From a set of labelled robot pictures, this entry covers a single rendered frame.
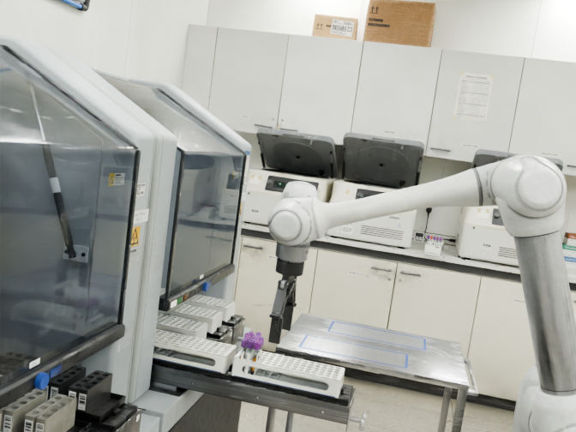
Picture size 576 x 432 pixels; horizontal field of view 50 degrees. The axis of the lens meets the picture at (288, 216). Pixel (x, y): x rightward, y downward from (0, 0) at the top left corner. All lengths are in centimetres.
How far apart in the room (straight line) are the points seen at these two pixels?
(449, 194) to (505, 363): 260
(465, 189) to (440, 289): 241
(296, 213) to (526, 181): 51
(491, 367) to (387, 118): 172
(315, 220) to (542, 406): 68
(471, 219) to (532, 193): 255
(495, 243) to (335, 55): 161
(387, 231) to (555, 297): 252
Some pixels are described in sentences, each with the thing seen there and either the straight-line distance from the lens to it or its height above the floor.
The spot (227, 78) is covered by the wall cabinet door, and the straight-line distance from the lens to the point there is 445.
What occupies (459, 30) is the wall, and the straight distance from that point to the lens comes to 464.
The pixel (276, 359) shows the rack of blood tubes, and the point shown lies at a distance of 176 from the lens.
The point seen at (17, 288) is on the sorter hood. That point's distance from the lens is 112.
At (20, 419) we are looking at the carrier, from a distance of 138.
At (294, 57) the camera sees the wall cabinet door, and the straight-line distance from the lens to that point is 435.
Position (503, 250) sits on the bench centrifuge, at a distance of 398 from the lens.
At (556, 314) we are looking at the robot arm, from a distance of 153.
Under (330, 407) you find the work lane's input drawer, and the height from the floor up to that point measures 79.
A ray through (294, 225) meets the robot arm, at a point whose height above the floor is 127.
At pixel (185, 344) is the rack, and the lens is 181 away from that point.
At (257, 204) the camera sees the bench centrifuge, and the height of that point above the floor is 104.
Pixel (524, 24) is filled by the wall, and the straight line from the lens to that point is 468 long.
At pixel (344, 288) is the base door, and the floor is 59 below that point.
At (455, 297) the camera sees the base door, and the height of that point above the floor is 66.
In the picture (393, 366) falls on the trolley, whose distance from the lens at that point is 200.
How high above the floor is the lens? 146
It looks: 7 degrees down
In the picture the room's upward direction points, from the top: 8 degrees clockwise
